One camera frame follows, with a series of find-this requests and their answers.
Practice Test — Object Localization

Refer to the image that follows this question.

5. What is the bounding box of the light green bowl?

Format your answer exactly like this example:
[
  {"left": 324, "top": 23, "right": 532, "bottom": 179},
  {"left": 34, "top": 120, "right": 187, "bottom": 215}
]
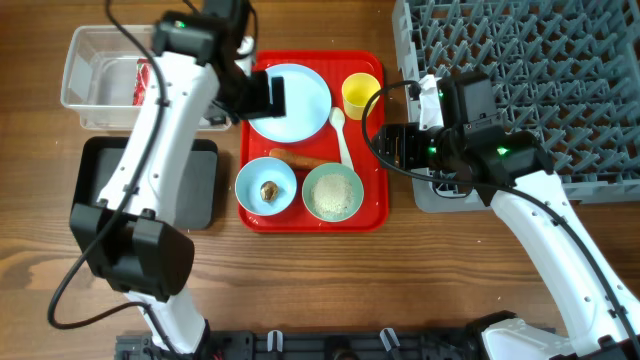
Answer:
[{"left": 302, "top": 163, "right": 364, "bottom": 223}]

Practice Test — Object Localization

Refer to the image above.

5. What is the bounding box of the orange carrot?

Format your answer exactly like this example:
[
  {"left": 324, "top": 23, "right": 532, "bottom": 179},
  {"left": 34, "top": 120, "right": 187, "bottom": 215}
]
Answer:
[{"left": 269, "top": 148, "right": 330, "bottom": 170}]

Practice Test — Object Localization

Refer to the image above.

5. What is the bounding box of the white rice pile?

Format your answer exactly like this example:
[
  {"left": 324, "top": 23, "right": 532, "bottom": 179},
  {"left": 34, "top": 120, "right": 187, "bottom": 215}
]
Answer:
[{"left": 311, "top": 173, "right": 354, "bottom": 218}]

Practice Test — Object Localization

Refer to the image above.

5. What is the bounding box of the light blue bowl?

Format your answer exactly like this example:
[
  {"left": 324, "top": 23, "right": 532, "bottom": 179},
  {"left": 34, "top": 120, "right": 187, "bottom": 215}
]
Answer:
[{"left": 235, "top": 157, "right": 297, "bottom": 216}]

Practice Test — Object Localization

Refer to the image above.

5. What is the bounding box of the brown food scrap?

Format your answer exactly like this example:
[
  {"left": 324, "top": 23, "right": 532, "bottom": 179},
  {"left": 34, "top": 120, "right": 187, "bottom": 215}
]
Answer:
[{"left": 260, "top": 181, "right": 279, "bottom": 203}]

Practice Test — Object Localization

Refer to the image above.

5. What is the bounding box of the red snack wrapper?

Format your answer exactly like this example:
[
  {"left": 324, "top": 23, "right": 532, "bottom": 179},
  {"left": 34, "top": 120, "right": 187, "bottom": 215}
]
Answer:
[{"left": 132, "top": 58, "right": 151, "bottom": 106}]

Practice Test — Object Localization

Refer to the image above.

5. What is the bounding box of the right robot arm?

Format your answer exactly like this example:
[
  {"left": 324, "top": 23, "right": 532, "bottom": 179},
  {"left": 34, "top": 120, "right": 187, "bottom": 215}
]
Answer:
[{"left": 365, "top": 71, "right": 639, "bottom": 359}]

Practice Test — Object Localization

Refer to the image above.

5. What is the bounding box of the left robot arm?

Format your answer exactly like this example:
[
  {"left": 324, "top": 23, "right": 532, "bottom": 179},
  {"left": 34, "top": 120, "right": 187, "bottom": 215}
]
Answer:
[{"left": 70, "top": 1, "right": 285, "bottom": 359}]

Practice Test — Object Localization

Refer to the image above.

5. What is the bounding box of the black waste tray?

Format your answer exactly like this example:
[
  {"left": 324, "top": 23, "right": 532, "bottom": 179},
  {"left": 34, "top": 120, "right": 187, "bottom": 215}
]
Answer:
[{"left": 72, "top": 136, "right": 218, "bottom": 230}]

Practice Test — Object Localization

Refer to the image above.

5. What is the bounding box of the grey dishwasher rack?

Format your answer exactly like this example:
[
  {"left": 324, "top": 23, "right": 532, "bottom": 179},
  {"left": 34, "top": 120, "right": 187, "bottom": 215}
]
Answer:
[{"left": 392, "top": 0, "right": 639, "bottom": 204}]

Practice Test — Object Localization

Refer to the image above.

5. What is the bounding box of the light blue plate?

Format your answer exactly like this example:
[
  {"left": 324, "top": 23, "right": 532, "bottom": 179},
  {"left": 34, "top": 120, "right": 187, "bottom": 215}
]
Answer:
[{"left": 249, "top": 64, "right": 332, "bottom": 143}]

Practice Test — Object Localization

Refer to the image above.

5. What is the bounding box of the white plastic spoon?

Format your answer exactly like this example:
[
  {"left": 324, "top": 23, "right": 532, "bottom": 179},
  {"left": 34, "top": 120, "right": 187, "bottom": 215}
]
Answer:
[{"left": 329, "top": 107, "right": 354, "bottom": 170}]

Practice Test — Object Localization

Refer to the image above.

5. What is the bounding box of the yellow plastic cup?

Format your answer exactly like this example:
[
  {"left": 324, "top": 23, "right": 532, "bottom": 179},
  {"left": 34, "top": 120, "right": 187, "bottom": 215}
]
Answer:
[{"left": 341, "top": 73, "right": 381, "bottom": 120}]

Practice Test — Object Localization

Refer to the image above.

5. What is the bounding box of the red serving tray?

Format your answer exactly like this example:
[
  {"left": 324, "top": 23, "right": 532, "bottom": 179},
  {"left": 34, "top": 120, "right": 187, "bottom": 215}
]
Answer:
[{"left": 238, "top": 50, "right": 389, "bottom": 233}]

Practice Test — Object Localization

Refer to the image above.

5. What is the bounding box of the clear plastic bin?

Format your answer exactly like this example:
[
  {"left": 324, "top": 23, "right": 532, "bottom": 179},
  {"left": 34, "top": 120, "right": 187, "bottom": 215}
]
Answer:
[{"left": 60, "top": 25, "right": 232, "bottom": 132}]

